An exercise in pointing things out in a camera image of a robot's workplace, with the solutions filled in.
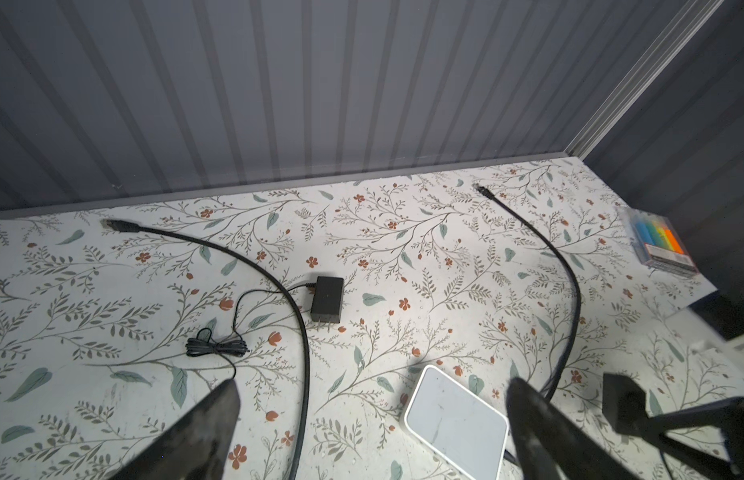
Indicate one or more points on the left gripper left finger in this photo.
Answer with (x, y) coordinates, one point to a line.
(195, 447)

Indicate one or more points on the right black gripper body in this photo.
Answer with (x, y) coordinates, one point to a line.
(624, 407)

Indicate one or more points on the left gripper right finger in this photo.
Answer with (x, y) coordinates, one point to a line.
(549, 445)

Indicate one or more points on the white network switch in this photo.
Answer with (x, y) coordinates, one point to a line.
(457, 425)

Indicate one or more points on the black power adapter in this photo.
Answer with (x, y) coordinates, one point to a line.
(326, 307)

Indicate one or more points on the pack of coloured markers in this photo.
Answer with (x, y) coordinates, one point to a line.
(656, 243)

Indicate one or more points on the floral patterned table mat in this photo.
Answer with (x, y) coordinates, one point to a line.
(482, 273)

